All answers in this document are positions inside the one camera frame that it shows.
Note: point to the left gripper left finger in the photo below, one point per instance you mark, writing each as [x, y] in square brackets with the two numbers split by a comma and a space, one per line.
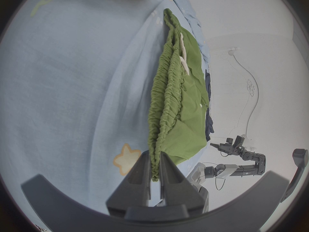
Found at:
[135, 190]

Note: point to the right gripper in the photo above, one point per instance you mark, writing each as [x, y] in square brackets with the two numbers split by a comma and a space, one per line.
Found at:
[227, 148]

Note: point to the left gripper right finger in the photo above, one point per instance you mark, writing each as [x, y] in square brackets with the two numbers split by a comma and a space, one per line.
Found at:
[176, 190]

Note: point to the green shorts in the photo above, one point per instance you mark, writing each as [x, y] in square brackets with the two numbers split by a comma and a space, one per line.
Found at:
[188, 105]

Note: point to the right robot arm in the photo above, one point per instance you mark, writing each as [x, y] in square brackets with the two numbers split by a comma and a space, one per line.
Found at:
[248, 170]

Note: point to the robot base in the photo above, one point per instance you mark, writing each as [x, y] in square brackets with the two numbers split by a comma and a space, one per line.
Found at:
[199, 175]

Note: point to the dark blue garment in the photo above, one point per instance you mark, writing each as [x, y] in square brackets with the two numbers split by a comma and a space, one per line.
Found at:
[209, 124]

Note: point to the pale blue garment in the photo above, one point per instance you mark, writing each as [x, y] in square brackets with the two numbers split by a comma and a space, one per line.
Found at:
[193, 20]

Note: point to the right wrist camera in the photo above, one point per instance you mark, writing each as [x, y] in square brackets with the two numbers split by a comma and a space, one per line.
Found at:
[239, 140]

